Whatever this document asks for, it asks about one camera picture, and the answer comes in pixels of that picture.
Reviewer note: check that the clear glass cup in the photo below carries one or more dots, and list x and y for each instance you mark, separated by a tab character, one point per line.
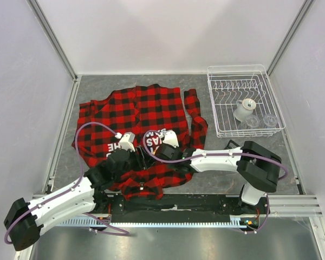
252	122
270	121

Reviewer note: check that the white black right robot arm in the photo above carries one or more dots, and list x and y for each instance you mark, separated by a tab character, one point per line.
257	165

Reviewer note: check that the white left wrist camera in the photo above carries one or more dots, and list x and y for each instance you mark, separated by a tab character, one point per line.
126	141

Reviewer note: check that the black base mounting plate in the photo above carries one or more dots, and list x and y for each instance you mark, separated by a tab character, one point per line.
217	203

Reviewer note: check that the clear glass cup right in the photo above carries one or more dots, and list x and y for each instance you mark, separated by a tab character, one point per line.
270	121

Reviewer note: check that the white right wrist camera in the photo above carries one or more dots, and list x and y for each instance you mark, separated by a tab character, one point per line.
170	138

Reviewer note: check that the aluminium frame post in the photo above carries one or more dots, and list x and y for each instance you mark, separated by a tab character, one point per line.
298	20
44	23

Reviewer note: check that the aluminium frame post right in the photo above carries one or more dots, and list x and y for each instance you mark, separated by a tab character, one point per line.
298	20

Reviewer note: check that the black wire frame stand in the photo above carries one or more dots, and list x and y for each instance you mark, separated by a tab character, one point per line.
232	145

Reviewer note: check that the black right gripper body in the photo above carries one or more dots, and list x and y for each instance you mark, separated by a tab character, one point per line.
178	148

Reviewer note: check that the white wire dish rack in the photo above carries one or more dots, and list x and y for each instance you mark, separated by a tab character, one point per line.
227	85

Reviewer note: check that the grey ceramic teapot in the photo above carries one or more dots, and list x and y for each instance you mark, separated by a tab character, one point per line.
244	109

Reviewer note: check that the light blue cable duct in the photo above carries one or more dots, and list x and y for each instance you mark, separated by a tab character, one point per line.
86	221

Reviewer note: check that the clear glass cup left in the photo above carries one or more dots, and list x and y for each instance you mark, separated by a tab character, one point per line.
252	122

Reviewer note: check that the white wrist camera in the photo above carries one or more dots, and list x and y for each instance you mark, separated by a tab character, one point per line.
126	141
170	138

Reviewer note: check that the aluminium frame post left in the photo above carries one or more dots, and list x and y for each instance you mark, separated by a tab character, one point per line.
44	23

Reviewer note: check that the red black plaid shirt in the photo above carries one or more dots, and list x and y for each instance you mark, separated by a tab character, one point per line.
141	110

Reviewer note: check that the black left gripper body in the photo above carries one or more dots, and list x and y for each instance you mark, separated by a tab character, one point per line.
141	162

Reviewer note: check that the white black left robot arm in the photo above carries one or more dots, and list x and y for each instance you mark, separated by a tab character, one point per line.
26	221

